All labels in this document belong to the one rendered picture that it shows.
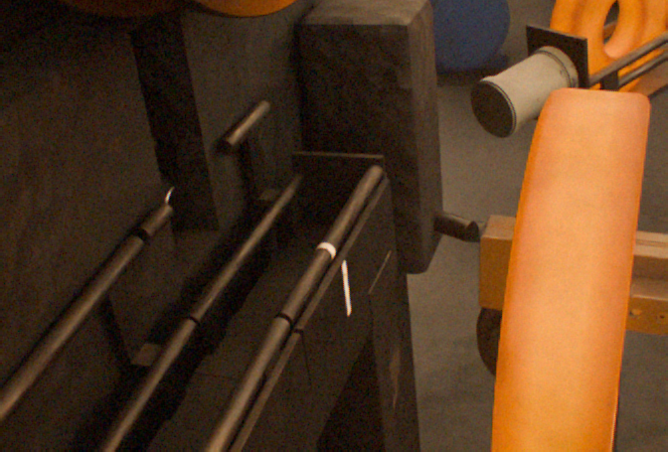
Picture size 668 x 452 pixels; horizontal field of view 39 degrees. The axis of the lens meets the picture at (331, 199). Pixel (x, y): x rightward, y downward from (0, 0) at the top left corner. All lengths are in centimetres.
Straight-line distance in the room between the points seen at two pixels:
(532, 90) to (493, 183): 130
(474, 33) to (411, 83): 192
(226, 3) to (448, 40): 223
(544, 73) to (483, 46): 177
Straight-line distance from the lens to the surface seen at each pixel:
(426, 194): 81
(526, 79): 90
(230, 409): 49
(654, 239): 32
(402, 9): 76
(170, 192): 63
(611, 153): 28
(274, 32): 75
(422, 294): 181
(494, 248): 32
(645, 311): 31
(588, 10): 95
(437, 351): 167
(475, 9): 265
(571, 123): 29
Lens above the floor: 103
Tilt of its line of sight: 28 degrees down
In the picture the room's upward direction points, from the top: 7 degrees counter-clockwise
